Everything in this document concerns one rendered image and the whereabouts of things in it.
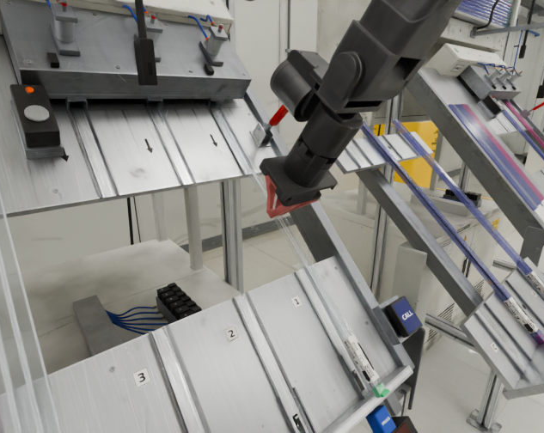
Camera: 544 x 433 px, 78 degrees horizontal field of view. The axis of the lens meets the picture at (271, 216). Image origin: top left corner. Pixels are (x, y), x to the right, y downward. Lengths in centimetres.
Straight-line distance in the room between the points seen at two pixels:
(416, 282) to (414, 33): 53
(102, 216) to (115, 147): 177
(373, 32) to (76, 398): 44
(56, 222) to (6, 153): 174
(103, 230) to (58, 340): 149
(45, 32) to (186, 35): 21
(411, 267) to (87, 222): 190
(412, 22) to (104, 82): 39
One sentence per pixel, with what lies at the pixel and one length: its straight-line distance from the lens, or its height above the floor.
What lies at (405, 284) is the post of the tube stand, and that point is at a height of 72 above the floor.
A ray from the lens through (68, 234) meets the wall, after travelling 228.
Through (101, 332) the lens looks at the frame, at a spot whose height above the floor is 66.
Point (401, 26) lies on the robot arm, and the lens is 35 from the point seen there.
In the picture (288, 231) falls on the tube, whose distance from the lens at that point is 51.
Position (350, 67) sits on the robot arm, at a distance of 35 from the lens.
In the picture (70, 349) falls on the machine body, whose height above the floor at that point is 62.
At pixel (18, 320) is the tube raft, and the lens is 41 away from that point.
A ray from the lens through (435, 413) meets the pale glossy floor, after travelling 156.
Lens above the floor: 110
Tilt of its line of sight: 19 degrees down
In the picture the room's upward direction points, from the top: straight up
